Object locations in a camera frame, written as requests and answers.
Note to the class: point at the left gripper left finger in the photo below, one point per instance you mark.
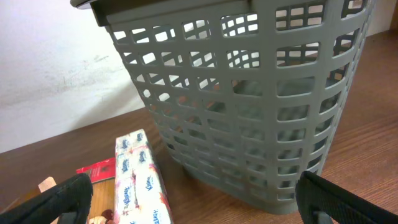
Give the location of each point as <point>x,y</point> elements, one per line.
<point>72,198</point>

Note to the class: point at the San Remo spaghetti pack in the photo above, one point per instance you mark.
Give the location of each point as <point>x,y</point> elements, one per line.
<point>102,175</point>

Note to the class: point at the beige pastry bag left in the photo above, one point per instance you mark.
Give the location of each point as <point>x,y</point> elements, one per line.
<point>46,184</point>

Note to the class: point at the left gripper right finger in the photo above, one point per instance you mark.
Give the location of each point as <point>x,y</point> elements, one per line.
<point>321,201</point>

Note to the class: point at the grey plastic shopping basket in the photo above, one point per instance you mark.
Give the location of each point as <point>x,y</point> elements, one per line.
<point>246,95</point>

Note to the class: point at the Kleenex tissue multipack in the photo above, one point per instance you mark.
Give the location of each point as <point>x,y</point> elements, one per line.
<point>139,192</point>

